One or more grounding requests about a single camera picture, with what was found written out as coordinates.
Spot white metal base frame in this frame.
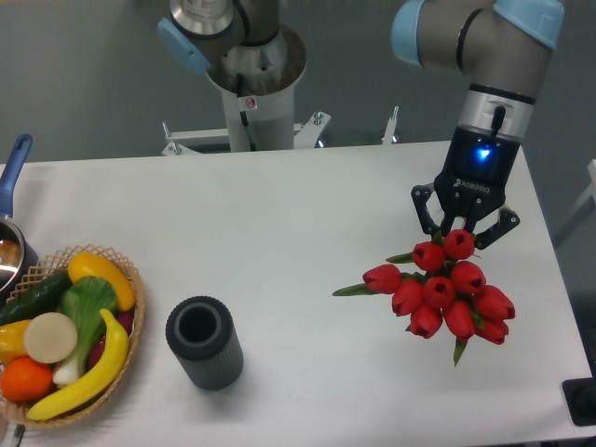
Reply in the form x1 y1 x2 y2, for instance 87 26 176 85
161 105 400 156

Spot white furniture leg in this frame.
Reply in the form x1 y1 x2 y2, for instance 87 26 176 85
551 159 595 249

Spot red tulip bouquet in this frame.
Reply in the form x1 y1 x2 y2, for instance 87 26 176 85
333 229 516 364

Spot black device at table edge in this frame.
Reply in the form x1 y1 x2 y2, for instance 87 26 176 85
562 377 595 427

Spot woven wicker basket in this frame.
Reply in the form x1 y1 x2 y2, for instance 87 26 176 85
1 244 145 429

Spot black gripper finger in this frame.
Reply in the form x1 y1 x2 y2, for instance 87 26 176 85
475 206 520 250
411 183 444 236

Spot green cucumber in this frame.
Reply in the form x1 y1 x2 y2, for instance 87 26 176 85
1 271 72 325

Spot green bok choy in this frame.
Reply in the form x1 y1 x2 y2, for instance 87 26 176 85
53 277 117 387

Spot beige round disc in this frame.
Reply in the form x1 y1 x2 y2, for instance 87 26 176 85
23 312 78 364

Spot dark red vegetable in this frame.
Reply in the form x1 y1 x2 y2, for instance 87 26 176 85
87 310 134 370

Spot yellow squash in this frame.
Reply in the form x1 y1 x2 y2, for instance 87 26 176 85
67 251 136 312

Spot yellow bell pepper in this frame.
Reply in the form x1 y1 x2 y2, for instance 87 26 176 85
0 319 32 364

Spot yellow banana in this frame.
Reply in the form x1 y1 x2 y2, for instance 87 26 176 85
26 309 129 421

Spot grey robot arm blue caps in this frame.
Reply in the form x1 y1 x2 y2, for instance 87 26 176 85
157 1 565 249

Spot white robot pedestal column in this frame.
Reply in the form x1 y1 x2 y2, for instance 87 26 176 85
207 24 306 152

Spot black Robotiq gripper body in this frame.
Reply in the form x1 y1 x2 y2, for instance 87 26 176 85
434 127 520 233

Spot orange fruit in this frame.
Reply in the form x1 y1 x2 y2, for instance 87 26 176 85
1 357 53 402

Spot blue handled saucepan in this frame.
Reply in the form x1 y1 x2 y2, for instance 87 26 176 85
1 134 38 306

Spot dark grey ribbed vase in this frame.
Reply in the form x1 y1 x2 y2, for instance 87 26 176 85
165 296 244 391

